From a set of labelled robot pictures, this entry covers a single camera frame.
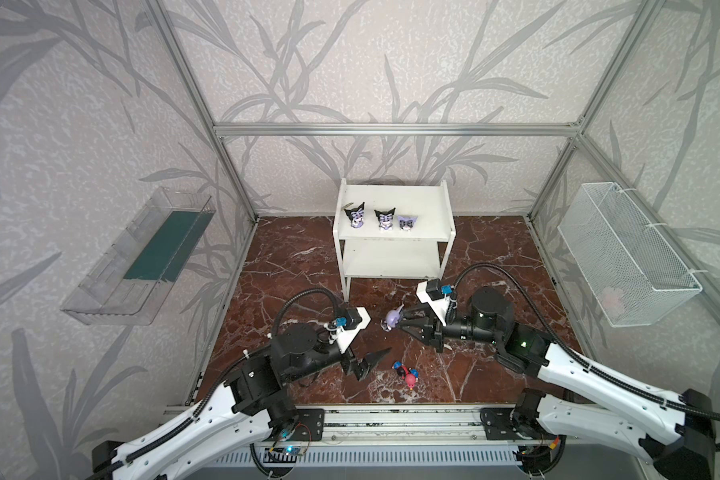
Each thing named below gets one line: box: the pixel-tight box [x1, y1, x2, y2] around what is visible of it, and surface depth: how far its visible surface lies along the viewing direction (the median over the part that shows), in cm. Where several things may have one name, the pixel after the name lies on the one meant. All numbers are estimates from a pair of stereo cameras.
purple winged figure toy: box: [398, 216, 418, 231], surface depth 71 cm
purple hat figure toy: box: [380, 304, 405, 332], surface depth 65 cm
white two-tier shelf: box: [333, 178, 456, 302], surface depth 75 cm
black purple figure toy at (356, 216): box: [344, 202, 365, 229], surface depth 71 cm
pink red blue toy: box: [405, 373, 417, 391], surface depth 81 cm
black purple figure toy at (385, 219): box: [374, 207, 396, 231], surface depth 71 cm
